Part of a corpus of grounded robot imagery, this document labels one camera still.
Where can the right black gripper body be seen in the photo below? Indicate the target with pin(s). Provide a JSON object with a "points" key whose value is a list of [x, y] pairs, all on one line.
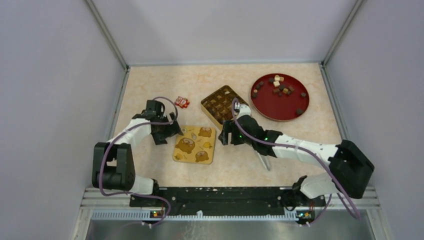
{"points": [[238, 138]]}

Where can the red round plate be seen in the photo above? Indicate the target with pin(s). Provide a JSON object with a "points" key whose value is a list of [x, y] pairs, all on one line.
{"points": [[283, 103]]}

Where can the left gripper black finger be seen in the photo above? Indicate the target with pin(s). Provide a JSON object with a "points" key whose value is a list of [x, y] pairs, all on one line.
{"points": [[159, 140], [175, 128]]}

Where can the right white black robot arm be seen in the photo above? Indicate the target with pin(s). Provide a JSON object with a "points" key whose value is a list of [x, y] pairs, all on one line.
{"points": [[347, 169]]}

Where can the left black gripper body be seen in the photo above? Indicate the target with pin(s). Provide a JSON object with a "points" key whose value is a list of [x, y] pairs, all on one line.
{"points": [[162, 128]]}

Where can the silver metal tongs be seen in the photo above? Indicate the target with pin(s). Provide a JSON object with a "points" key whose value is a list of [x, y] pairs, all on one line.
{"points": [[265, 161]]}

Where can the yellow bear tin lid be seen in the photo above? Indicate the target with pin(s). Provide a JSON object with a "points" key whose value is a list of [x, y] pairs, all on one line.
{"points": [[195, 145]]}

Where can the gold chocolate tin box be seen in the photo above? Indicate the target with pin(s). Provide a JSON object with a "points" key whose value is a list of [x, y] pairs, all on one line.
{"points": [[218, 105]]}

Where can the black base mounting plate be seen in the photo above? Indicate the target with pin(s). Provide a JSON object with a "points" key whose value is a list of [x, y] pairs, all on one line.
{"points": [[227, 201]]}

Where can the grey aluminium rail frame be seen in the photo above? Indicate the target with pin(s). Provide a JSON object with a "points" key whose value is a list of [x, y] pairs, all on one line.
{"points": [[95, 207]]}

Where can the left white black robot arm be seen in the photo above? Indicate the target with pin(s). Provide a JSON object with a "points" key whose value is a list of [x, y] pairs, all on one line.
{"points": [[113, 165]]}

